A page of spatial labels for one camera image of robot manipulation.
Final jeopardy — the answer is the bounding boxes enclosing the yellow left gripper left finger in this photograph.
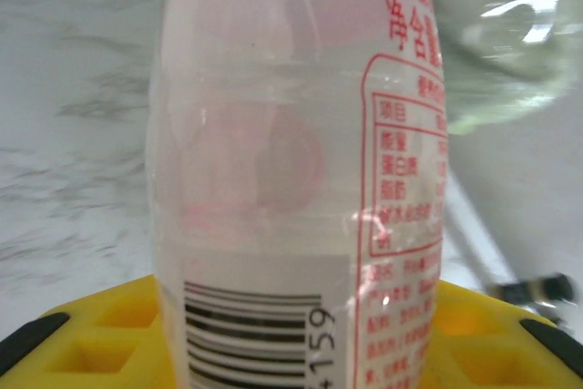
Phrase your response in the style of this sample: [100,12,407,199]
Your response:
[0,275,183,389]

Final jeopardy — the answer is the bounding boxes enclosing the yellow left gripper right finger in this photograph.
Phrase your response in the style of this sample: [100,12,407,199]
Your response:
[421,280,583,389]

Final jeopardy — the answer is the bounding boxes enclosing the clear bottle red cap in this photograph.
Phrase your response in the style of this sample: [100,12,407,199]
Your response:
[145,0,450,389]

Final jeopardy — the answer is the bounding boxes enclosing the black gold cylinder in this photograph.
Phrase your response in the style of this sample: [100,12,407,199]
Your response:
[489,272,576,315]

